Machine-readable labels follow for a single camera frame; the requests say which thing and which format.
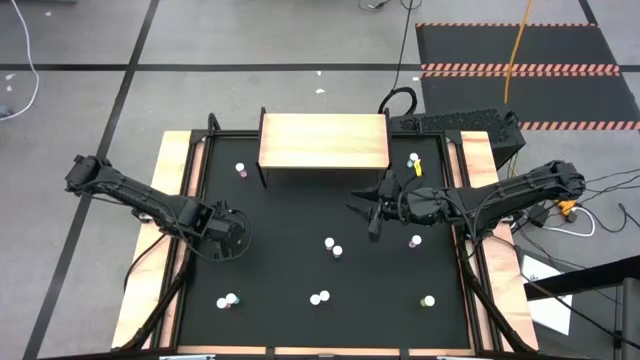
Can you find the yellow plug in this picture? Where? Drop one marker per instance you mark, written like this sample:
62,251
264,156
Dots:
565,205

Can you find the black beam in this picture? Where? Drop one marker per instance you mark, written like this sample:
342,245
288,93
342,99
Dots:
585,277

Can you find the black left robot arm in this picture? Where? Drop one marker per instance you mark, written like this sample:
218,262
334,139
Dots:
145,200

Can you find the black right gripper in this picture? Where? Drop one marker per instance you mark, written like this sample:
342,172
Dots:
402,202

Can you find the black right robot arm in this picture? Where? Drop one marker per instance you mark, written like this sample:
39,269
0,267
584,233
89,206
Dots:
505,192

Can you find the black power adapter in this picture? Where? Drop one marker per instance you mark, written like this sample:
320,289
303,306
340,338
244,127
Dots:
538,215

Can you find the white green bottle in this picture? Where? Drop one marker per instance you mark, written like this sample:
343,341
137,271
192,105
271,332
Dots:
428,301

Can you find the grey post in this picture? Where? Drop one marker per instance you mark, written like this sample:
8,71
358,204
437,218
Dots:
631,320

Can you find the wooden side board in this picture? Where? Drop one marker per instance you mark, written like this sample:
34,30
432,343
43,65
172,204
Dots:
480,155
167,165

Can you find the white paper sheet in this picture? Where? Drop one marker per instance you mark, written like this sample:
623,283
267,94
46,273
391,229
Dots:
550,310

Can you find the silver bracket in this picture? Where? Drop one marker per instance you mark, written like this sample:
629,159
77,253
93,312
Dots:
187,357

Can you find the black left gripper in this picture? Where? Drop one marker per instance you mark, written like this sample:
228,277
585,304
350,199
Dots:
226,232

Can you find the black aluminium table frame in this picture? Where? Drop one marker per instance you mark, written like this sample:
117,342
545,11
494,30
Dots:
230,133

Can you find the black perforated computer case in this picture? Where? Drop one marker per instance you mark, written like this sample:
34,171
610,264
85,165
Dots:
460,130

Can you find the pink medicine bottle white cap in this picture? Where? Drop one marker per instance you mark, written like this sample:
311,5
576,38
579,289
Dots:
239,166
329,243
415,240

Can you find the black floor mat striped edge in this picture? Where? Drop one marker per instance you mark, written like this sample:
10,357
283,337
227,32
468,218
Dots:
550,100
515,45

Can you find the wooden shelf black legs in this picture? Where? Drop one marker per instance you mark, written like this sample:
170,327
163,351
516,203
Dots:
325,140

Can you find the teal medicine bottle white cap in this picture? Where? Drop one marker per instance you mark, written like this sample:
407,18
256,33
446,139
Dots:
413,157
231,298

